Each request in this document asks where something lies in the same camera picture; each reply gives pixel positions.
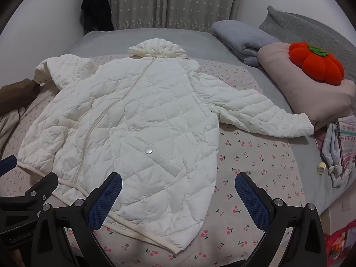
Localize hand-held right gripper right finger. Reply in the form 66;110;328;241
235;172;326;267

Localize grey bed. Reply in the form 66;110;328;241
0;28;356;217

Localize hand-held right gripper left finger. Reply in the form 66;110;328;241
30;172;123;267

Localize brown cloth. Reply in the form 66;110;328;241
0;78;40;116

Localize patterned pastel clothes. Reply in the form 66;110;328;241
316;115;356;190

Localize pink pillow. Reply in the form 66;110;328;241
256;42;356;130

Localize cherry print blanket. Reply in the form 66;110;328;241
0;54;309;267

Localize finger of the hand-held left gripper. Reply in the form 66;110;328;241
0;155;18;176
0;172;59;213

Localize grey quilted pillow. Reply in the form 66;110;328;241
259;6;356;84

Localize folded grey blanket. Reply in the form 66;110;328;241
210;20;281;67

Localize orange pumpkin plush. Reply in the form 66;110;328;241
288;42;345;86

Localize dark hanging clothes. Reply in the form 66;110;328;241
81;0;114;32

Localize white quilted hooded jacket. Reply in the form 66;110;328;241
17;38;315;254

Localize red printed box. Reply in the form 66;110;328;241
323;220;356;267

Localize grey star print curtain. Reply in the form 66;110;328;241
107;0;242;31

